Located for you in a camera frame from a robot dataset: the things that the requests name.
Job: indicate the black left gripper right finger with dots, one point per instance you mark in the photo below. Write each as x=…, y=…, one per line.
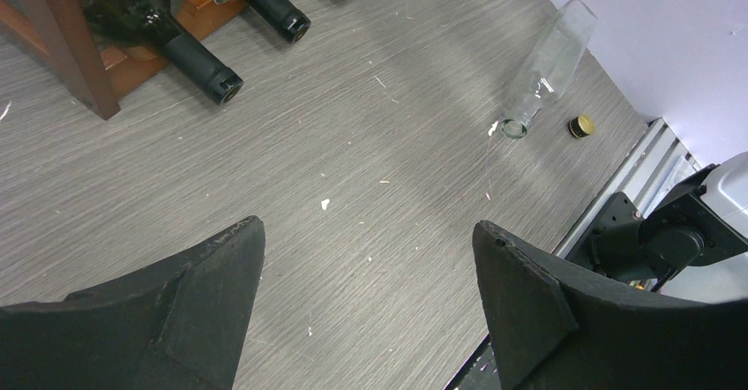
x=556, y=325

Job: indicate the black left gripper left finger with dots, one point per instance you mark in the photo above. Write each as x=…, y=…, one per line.
x=179, y=323

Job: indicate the clear bottle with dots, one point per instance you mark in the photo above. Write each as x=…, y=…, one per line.
x=549, y=67

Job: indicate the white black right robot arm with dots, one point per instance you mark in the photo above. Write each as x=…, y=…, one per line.
x=700, y=222

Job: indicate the gold bottle cap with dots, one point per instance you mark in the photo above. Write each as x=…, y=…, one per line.
x=581, y=126

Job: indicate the brown wooden wine rack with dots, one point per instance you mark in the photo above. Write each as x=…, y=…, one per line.
x=98, y=72

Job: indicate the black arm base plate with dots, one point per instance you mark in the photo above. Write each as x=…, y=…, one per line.
x=479, y=372

